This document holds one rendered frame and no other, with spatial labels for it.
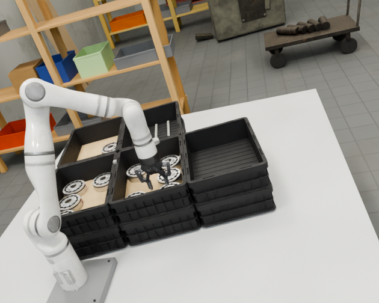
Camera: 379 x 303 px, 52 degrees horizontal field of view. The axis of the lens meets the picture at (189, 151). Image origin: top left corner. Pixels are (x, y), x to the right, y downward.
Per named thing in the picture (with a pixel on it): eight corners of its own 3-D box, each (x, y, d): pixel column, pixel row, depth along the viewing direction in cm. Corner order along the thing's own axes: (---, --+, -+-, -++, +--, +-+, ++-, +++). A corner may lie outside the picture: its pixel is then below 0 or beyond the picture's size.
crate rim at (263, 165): (269, 168, 139) (268, 162, 138) (188, 189, 142) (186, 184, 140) (247, 120, 174) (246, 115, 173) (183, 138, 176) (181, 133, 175)
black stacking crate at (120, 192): (194, 209, 147) (186, 185, 141) (119, 228, 149) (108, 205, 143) (187, 156, 181) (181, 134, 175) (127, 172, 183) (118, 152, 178)
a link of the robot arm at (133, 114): (154, 144, 136) (150, 134, 144) (141, 104, 129) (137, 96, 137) (135, 151, 136) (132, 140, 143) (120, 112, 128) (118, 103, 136)
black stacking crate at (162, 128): (187, 156, 181) (181, 134, 176) (127, 172, 183) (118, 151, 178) (183, 119, 216) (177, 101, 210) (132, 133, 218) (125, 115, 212)
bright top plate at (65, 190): (83, 191, 170) (82, 190, 170) (61, 197, 171) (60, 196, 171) (86, 178, 179) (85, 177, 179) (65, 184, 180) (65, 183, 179)
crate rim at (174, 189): (188, 189, 142) (186, 184, 140) (109, 210, 144) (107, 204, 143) (182, 138, 176) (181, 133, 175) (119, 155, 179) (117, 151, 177)
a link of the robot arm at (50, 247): (14, 220, 125) (38, 258, 134) (35, 223, 121) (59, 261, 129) (33, 202, 132) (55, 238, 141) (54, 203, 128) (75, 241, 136)
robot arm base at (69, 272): (81, 291, 138) (61, 257, 129) (59, 290, 141) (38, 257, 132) (92, 270, 145) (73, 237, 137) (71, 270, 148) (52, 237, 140)
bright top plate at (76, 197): (79, 206, 161) (78, 205, 161) (55, 213, 161) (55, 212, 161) (81, 192, 170) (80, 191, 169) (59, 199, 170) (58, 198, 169)
